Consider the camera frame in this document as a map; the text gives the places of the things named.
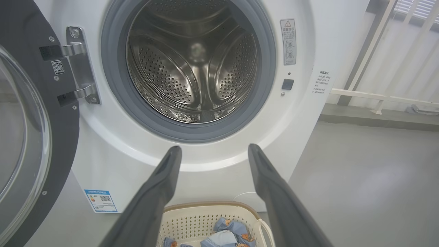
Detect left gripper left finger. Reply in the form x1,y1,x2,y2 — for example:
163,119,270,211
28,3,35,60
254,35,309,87
99,146,182,247

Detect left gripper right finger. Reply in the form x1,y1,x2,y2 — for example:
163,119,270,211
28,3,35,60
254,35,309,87
248,143,335,247

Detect blue cartoon print pants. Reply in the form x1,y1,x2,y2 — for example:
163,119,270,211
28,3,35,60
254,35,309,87
163,237,192,247

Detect blue cartoon print shirt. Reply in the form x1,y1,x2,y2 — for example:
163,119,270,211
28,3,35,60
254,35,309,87
201,217,256,247

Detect black round glass washer door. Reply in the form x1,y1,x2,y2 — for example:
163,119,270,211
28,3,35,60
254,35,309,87
0,0,80,247

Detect cream perforated laundry basket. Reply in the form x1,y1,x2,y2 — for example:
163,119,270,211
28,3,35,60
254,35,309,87
156,201,275,247

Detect white front-load washing machine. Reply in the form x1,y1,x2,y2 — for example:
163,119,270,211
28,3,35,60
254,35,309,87
33,0,371,215

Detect grey rubber door gasket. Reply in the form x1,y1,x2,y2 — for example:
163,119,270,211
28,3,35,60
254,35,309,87
100,0,276,143

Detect metal door hinge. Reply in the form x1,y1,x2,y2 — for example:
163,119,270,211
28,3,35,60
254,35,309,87
39,26,101,107

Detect round white filter cover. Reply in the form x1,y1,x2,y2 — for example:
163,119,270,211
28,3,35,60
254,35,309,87
233,191,259,203

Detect blue energy label sticker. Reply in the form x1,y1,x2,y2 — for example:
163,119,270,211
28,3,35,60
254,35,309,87
84,190,118,213

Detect stainless steel washer drum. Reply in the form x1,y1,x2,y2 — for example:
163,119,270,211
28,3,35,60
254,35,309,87
126,0,258,124

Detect printed text label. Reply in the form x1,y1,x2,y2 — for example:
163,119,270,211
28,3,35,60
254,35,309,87
311,70,331,95

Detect white metal railing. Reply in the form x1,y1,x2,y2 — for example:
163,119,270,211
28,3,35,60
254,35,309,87
329,0,439,115

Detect small QR code sticker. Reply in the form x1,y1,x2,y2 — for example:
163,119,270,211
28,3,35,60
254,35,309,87
51,60,66,75

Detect grey warning sticker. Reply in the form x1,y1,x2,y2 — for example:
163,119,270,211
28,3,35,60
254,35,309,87
280,19,297,66

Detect white window blinds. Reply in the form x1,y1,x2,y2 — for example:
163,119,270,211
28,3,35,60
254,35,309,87
394,0,439,24

